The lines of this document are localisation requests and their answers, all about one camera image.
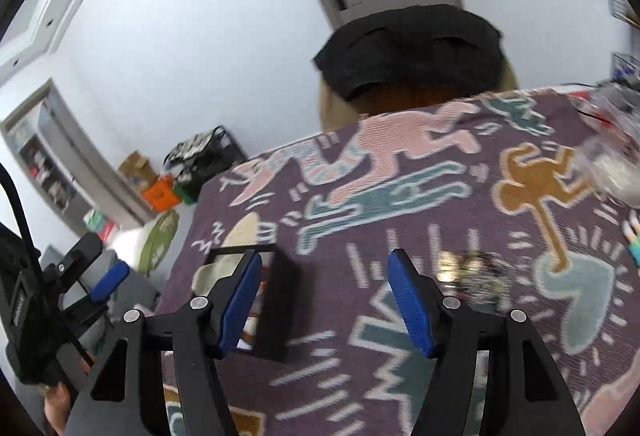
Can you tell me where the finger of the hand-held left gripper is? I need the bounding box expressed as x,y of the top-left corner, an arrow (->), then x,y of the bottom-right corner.
62,261 -> 132,319
42,232 -> 104,288

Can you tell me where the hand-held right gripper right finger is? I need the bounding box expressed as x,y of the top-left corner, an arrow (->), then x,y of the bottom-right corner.
388,247 -> 586,436

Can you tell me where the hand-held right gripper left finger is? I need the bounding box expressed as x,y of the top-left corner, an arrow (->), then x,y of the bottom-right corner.
65,248 -> 264,436

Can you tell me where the black gift box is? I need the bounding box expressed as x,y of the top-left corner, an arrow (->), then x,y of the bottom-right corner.
207,243 -> 304,364

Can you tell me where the person's left hand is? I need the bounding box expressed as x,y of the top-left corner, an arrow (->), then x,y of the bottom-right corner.
44,351 -> 96,436

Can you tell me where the green floor mat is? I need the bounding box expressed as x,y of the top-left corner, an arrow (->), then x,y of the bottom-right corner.
137,210 -> 180,276

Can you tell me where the orange box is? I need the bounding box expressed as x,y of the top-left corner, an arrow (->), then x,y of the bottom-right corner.
141,178 -> 182,212

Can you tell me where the small cardboard box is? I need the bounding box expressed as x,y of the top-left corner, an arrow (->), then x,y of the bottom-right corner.
118,151 -> 158,187

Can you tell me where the printed purple blanket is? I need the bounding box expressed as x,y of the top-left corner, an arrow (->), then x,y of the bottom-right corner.
155,86 -> 640,436

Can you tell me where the green paper bag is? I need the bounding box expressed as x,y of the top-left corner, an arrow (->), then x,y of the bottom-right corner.
172,181 -> 201,206

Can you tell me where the black shoe rack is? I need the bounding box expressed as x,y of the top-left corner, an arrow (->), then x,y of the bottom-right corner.
164,126 -> 249,190

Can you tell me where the tan chair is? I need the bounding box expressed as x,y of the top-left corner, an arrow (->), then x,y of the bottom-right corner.
317,66 -> 519,135

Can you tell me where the clear plastic bag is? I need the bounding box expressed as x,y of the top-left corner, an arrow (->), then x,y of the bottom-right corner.
570,83 -> 640,208

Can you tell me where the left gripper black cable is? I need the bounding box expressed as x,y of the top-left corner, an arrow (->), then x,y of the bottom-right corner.
0,163 -> 43,268

